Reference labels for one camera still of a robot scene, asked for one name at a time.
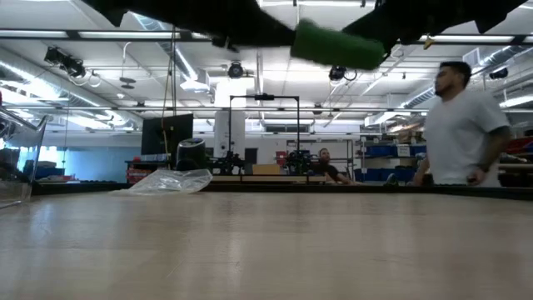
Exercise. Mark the green elastic bandage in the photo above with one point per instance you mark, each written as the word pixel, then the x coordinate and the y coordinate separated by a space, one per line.
pixel 337 48

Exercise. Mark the wooden background table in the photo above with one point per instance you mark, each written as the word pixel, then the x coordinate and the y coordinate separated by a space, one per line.
pixel 270 178

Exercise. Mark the black aluminium table frame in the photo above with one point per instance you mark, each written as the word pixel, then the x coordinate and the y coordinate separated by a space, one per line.
pixel 270 188

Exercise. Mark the person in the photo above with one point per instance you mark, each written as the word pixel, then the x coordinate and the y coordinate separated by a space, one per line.
pixel 329 171
pixel 458 133

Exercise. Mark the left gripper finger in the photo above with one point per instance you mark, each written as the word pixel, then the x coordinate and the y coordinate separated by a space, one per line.
pixel 266 38
pixel 266 21

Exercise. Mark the red drawer unit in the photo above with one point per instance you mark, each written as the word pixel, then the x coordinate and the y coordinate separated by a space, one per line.
pixel 138 174

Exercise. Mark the red storage bin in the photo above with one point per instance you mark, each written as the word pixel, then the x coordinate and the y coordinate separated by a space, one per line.
pixel 520 146

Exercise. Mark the small clear zip bag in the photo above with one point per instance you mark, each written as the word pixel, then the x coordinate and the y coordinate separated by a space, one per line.
pixel 170 181

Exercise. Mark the black ceiling camera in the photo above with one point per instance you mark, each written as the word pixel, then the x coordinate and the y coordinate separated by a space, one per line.
pixel 337 73
pixel 499 73
pixel 235 70
pixel 66 62

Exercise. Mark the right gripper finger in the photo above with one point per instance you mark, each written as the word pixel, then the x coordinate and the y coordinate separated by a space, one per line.
pixel 393 41
pixel 375 21

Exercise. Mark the cardboard box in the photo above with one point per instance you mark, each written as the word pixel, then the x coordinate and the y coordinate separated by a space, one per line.
pixel 265 169

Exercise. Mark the black background robot arm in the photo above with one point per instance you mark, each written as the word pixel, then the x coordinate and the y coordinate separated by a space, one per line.
pixel 300 162
pixel 229 163

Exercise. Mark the black tubular rig frame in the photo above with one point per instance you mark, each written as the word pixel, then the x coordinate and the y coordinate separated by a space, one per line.
pixel 229 125

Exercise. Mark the clear plastic container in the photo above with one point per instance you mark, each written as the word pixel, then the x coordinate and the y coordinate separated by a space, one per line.
pixel 21 133

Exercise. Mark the wooden workbench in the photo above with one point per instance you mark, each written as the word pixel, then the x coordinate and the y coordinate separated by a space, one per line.
pixel 518 166

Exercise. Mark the black monitor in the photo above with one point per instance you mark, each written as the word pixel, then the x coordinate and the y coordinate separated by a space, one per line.
pixel 166 133

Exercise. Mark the blue storage bin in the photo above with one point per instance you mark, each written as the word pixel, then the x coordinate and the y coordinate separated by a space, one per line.
pixel 383 151
pixel 375 175

